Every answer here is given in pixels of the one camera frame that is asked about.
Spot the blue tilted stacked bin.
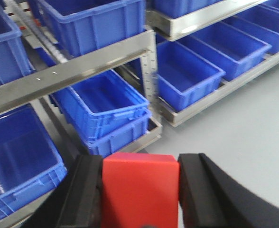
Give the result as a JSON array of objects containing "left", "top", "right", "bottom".
[{"left": 49, "top": 69, "right": 149, "bottom": 142}]

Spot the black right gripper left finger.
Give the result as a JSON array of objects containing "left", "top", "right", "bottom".
[{"left": 22, "top": 155, "right": 103, "bottom": 228}]

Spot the blue bin lower left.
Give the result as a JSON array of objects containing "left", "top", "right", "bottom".
[{"left": 0, "top": 104, "right": 67, "bottom": 219}]

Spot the blue bin top shelf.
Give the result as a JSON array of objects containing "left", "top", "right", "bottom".
[{"left": 37, "top": 0, "right": 146, "bottom": 57}]

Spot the red cube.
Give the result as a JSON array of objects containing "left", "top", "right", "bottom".
[{"left": 101, "top": 152, "right": 180, "bottom": 228}]

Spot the steel storage rack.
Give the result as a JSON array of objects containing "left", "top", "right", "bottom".
[{"left": 0, "top": 0, "right": 164, "bottom": 228}]

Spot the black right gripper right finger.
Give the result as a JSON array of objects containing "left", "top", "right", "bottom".
[{"left": 178, "top": 153, "right": 279, "bottom": 228}]

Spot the blue bin right rack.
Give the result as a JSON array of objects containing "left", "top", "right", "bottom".
[{"left": 157, "top": 41, "right": 226, "bottom": 112}]

